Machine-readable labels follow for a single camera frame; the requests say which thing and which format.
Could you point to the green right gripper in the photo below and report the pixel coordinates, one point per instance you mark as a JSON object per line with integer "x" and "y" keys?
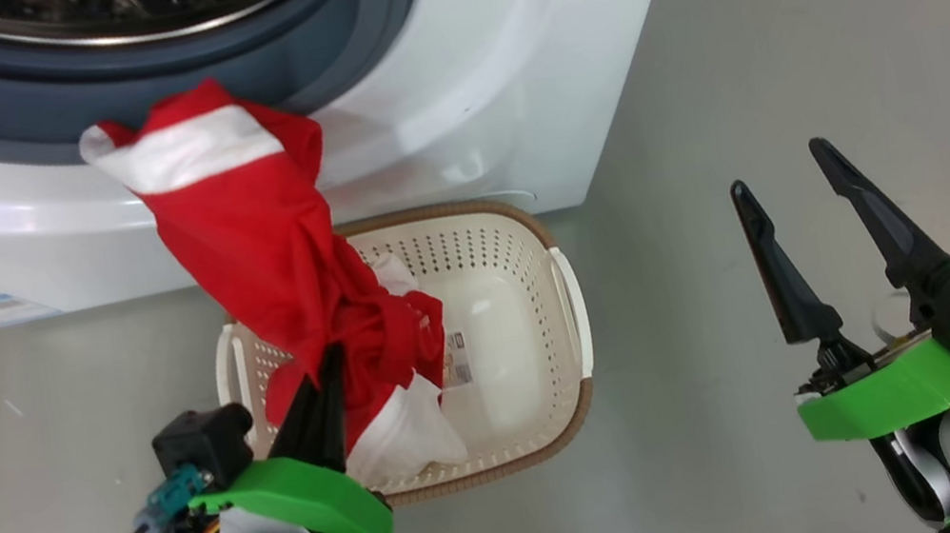
{"x": 893, "y": 399}

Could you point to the round drain filter cover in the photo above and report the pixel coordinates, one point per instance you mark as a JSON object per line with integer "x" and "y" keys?
{"x": 512, "y": 198}

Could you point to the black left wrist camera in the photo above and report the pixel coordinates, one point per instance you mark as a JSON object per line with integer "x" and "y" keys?
{"x": 201, "y": 447}

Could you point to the white barcode shipping label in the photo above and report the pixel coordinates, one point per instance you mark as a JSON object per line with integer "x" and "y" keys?
{"x": 456, "y": 361}

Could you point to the red and white garment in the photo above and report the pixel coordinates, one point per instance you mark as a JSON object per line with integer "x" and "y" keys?
{"x": 258, "y": 235}

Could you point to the cream basket with brown rim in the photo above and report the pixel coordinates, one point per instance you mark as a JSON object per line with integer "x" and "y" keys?
{"x": 510, "y": 357}

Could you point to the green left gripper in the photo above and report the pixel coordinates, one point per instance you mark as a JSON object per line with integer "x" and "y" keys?
{"x": 301, "y": 498}

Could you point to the white front-load washing machine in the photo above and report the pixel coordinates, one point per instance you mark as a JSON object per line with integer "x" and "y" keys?
{"x": 456, "y": 96}

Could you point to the teal left camera connector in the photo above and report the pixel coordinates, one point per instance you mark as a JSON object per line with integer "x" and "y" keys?
{"x": 172, "y": 501}

